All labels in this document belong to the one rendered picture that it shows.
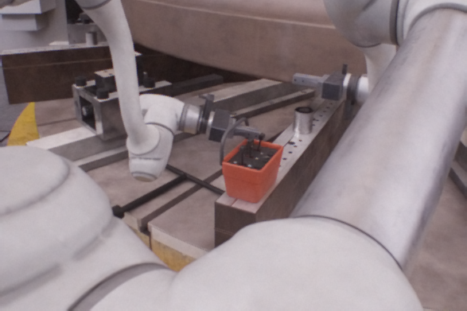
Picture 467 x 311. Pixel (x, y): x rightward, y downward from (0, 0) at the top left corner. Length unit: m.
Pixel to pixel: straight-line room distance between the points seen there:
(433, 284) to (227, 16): 1.38
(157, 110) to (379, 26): 0.85
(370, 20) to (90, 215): 0.51
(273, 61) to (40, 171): 1.70
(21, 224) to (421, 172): 0.28
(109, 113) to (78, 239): 2.05
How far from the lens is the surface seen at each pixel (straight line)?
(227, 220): 1.39
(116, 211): 1.98
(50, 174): 0.30
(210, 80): 2.81
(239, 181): 1.35
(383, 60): 0.91
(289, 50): 1.91
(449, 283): 1.83
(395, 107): 0.40
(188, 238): 1.85
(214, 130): 1.35
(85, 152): 2.43
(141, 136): 1.25
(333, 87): 1.22
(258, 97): 3.08
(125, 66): 1.19
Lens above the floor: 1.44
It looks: 25 degrees down
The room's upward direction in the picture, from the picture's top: 1 degrees clockwise
